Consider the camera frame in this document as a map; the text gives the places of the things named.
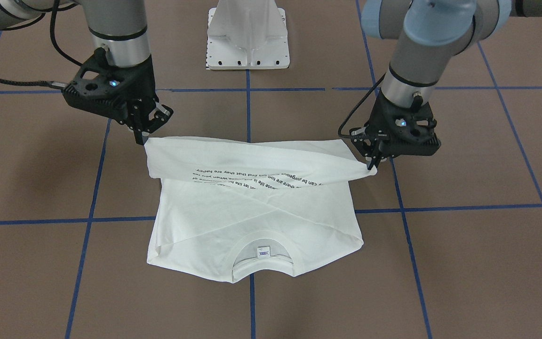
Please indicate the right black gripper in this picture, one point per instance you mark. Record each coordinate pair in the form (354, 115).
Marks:
(138, 81)

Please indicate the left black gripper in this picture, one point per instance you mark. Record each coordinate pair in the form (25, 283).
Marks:
(380, 115)

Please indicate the white long-sleeve printed shirt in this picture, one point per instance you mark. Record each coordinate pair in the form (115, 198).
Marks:
(228, 209)

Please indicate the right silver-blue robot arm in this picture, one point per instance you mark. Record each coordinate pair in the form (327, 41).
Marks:
(118, 26)

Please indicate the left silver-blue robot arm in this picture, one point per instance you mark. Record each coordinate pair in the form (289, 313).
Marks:
(429, 33)

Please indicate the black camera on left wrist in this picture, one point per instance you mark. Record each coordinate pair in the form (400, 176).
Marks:
(360, 137)

